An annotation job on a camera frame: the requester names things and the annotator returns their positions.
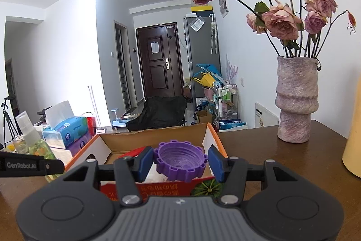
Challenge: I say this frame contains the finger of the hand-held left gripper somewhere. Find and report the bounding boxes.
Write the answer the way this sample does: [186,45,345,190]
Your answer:
[44,158,65,175]

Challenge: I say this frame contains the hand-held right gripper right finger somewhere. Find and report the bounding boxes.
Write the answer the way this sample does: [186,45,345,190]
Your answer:
[208,146,299,206]

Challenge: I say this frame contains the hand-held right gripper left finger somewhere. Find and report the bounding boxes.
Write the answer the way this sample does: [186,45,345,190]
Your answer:
[62,146,155,207]

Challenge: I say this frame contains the red and white lint brush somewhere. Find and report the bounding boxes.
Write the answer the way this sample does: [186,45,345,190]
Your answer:
[118,146,148,160]

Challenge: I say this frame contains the green spray bottle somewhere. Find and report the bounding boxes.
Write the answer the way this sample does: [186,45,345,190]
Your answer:
[15,111,64,183]

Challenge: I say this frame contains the red cardboard box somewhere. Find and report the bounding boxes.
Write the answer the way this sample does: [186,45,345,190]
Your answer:
[65,122,229,202]

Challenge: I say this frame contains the purple ridged lid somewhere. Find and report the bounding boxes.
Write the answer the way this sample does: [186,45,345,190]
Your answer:
[154,140,208,183]

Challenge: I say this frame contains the white tissue pack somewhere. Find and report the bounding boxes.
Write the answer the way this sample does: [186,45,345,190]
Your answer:
[49,146,74,167]

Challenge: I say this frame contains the purple tissue pack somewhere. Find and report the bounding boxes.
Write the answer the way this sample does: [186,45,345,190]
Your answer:
[68,135,93,158]

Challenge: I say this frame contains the blue tissue box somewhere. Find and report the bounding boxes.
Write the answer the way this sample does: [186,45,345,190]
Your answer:
[42,101,88,149]

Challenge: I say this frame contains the cardboard box on floor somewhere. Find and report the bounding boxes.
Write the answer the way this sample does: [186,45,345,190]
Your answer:
[196,110,214,124]

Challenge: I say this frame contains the black cloth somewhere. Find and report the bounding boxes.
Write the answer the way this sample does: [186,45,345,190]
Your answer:
[125,96,187,132]

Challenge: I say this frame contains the metal rolling cart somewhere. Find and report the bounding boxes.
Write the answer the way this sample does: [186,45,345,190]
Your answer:
[212,83,239,129]

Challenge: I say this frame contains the white flat panel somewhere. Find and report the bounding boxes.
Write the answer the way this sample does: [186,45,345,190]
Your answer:
[255,102,280,129]

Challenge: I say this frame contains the yellow watering can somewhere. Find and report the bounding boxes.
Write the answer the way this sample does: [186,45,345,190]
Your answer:
[192,73,216,88]

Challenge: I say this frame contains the dark brown door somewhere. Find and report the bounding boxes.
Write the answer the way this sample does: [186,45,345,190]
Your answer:
[136,22,184,100]

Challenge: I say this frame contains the pink textured vase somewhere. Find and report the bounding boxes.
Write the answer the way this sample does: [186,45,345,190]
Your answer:
[275,56,320,144]

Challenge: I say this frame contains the grey refrigerator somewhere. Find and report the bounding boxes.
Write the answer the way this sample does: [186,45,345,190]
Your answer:
[184,13,222,117]

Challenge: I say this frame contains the folded white umbrella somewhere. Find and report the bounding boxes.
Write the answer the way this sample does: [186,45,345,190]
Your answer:
[209,14,219,55]

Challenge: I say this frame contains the yellow thermos jug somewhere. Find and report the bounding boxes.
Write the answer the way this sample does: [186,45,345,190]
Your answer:
[342,131,361,175]

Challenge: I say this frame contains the yellow box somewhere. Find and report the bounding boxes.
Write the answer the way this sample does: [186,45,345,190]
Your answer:
[191,5,214,14]

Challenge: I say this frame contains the bunch of dried pink roses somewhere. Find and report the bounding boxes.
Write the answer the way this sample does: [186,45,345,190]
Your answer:
[186,0,359,58]

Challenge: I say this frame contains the black camera tripod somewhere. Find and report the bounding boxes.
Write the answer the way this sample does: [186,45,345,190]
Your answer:
[0,97,19,145]

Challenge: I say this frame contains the white mop handle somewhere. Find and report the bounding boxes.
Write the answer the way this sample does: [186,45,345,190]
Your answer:
[87,86,106,134]

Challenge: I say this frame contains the wall poster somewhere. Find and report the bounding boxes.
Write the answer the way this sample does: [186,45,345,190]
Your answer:
[218,0,230,18]

